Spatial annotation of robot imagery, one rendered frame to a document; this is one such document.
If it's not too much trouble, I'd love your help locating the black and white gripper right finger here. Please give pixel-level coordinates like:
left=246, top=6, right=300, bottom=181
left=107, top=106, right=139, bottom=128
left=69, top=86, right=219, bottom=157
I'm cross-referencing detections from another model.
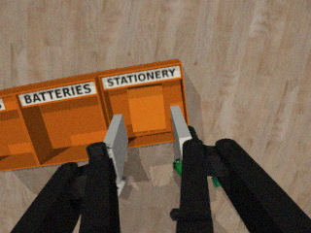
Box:
left=170, top=105, right=311, bottom=233

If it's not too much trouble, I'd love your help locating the green aa battery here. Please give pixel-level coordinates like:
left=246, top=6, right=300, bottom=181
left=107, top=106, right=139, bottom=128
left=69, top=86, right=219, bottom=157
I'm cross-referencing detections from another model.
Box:
left=211, top=177, right=221, bottom=187

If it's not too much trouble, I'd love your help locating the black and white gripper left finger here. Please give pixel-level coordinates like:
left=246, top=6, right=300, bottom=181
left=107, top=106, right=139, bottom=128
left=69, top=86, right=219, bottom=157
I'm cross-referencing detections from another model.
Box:
left=10, top=114, right=128, bottom=233

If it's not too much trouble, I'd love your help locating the orange three-bin rack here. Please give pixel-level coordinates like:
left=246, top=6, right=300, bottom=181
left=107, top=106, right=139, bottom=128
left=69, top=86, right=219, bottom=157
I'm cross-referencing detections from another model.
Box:
left=0, top=59, right=189, bottom=172

